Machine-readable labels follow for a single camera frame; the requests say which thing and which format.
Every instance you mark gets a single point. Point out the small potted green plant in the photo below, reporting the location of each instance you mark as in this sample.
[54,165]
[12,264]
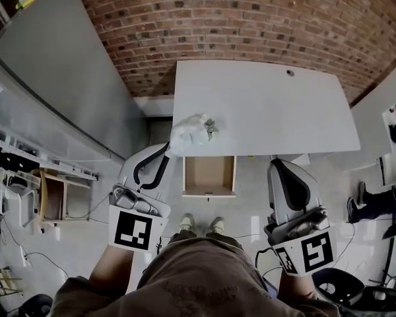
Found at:
[212,127]

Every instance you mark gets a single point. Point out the person's left forearm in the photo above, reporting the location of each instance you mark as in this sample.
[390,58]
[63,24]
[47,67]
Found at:
[110,272]

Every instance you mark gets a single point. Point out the white cloth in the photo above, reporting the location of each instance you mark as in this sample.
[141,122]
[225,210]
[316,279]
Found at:
[188,130]

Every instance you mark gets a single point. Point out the person's left beige shoe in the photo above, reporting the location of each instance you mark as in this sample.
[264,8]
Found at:
[186,222]

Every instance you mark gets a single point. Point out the person's right forearm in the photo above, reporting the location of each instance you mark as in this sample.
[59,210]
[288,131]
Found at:
[297,287]

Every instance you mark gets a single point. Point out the grey refrigerator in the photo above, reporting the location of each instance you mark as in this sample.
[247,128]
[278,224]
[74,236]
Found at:
[59,84]

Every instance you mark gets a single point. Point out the person's dark olive trousers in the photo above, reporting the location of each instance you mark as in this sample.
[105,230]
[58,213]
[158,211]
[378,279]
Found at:
[204,238]

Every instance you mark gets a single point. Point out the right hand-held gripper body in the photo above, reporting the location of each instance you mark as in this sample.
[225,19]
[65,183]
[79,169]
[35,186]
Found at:
[313,249]

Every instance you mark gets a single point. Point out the white metal storage rack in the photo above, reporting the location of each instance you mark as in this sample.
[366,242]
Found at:
[52,163]

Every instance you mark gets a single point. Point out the person's right beige shoe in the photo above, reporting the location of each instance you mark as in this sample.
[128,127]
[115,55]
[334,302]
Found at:
[216,225]

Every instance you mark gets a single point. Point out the black office chair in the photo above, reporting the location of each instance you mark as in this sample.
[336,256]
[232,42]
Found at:
[336,286]

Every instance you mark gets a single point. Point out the white drawer with brown inside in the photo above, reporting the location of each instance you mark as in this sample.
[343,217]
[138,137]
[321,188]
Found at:
[209,177]

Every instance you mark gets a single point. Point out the wooden chair with brown seat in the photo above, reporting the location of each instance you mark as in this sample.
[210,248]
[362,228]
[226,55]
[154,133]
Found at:
[52,197]

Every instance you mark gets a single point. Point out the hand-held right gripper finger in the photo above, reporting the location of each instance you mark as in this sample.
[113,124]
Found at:
[311,190]
[275,197]

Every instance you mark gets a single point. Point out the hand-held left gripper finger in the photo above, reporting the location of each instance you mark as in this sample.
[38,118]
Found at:
[160,177]
[127,170]

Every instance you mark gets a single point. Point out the white metal chair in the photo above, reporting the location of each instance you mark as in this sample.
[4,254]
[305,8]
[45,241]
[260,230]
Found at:
[26,203]

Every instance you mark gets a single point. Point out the white desk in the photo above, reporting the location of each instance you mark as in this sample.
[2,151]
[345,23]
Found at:
[267,111]

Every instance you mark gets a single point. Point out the person's olive shirt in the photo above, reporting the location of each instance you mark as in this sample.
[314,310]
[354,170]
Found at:
[198,286]

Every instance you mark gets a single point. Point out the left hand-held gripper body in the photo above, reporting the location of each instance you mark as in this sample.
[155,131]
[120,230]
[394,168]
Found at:
[132,230]

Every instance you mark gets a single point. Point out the black object on shelf unit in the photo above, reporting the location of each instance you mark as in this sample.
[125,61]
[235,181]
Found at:
[395,133]

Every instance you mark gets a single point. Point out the person's beige shoe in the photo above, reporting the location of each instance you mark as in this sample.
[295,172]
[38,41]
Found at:
[186,222]
[216,225]

